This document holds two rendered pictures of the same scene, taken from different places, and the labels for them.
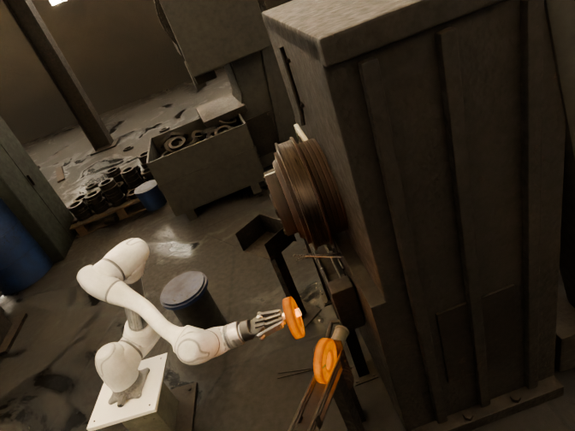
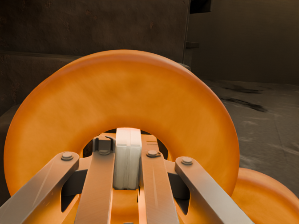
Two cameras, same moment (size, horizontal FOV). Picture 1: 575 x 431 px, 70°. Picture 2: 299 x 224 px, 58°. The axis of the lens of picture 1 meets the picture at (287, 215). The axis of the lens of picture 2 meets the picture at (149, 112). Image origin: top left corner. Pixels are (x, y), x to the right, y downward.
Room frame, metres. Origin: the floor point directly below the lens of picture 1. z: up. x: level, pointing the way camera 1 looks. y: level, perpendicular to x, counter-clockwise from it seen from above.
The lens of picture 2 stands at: (1.15, 0.29, 0.91)
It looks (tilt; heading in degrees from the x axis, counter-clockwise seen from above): 16 degrees down; 259
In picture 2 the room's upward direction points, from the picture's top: 5 degrees clockwise
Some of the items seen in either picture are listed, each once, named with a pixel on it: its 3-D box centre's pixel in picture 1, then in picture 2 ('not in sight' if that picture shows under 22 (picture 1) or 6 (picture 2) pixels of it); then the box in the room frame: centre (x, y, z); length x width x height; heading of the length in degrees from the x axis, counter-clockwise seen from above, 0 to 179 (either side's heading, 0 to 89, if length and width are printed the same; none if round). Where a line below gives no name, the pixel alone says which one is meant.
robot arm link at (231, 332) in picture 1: (235, 334); not in sight; (1.15, 0.35, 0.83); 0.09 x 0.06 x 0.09; 174
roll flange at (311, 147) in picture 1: (320, 187); not in sight; (1.47, -0.17, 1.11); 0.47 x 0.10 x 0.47; 0
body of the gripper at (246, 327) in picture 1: (253, 327); not in sight; (1.14, 0.27, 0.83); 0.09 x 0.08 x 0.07; 84
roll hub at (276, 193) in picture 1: (280, 203); not in sight; (1.47, 0.01, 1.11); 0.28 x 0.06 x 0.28; 0
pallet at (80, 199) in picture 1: (118, 189); not in sight; (4.88, 1.84, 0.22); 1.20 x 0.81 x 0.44; 95
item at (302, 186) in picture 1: (302, 194); not in sight; (1.47, -0.09, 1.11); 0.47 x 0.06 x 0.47; 0
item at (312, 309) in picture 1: (281, 274); not in sight; (1.99, 0.16, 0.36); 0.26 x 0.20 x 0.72; 35
